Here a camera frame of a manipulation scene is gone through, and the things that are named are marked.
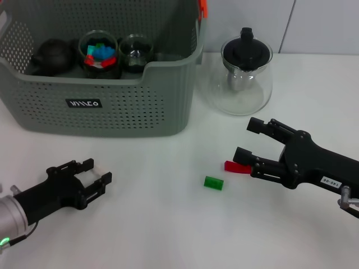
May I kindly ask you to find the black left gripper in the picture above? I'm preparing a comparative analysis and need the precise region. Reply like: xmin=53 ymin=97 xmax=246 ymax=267
xmin=13 ymin=157 xmax=113 ymax=224

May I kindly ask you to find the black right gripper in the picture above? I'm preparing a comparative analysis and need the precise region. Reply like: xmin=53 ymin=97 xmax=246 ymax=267
xmin=233 ymin=117 xmax=359 ymax=197

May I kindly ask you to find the long dark red brick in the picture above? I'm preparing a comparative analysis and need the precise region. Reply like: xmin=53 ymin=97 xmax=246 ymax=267
xmin=224 ymin=160 xmax=252 ymax=174

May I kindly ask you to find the green rectangular toy brick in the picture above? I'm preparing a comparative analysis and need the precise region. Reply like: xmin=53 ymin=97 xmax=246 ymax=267
xmin=204 ymin=175 xmax=224 ymax=191

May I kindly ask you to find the glass teacup with black sleeve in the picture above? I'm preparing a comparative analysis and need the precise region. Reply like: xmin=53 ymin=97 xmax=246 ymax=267
xmin=119 ymin=34 xmax=154 ymax=74
xmin=77 ymin=30 xmax=123 ymax=80

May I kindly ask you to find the blue toy brick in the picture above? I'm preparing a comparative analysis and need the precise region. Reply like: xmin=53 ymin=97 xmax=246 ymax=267
xmin=93 ymin=46 xmax=116 ymax=60

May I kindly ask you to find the grey-green perforated storage bin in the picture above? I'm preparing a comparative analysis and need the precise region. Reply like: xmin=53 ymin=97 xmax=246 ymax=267
xmin=0 ymin=0 xmax=208 ymax=138

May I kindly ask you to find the clear glass teapot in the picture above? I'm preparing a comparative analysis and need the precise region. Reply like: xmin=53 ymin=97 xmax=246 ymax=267
xmin=209 ymin=35 xmax=274 ymax=116

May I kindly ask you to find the black teapot lid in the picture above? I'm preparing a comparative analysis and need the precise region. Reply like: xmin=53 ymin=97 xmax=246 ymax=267
xmin=223 ymin=27 xmax=270 ymax=71

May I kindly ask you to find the dark clay teapot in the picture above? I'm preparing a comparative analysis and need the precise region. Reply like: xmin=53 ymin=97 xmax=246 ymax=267
xmin=30 ymin=38 xmax=76 ymax=76

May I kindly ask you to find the right arm silver plug cable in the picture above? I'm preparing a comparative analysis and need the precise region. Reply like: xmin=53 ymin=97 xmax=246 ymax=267
xmin=338 ymin=185 xmax=359 ymax=219

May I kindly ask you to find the orange bin handle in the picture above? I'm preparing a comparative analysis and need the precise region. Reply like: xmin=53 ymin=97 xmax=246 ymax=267
xmin=198 ymin=0 xmax=209 ymax=21

